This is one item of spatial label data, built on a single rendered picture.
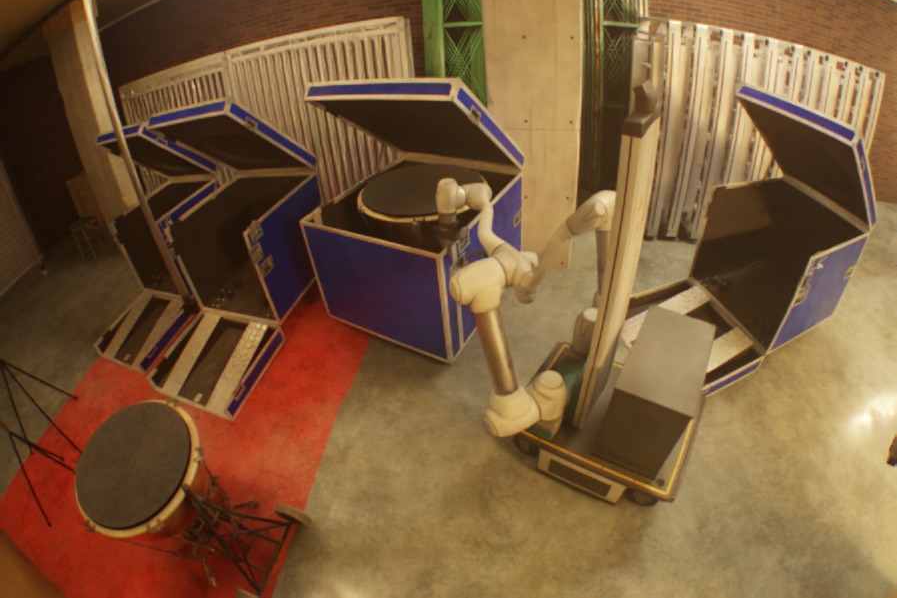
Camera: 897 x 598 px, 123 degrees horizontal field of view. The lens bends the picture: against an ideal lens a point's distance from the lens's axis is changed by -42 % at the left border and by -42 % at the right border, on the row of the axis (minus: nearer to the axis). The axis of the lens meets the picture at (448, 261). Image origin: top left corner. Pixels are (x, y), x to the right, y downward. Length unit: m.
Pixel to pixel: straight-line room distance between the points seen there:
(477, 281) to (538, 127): 1.78
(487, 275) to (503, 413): 0.58
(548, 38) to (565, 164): 0.94
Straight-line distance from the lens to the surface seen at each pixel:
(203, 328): 3.58
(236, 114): 2.75
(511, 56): 2.97
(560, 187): 3.25
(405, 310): 2.47
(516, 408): 1.73
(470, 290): 1.50
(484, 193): 2.03
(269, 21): 5.90
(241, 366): 3.12
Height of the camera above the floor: 2.09
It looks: 34 degrees down
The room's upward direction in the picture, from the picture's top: 5 degrees counter-clockwise
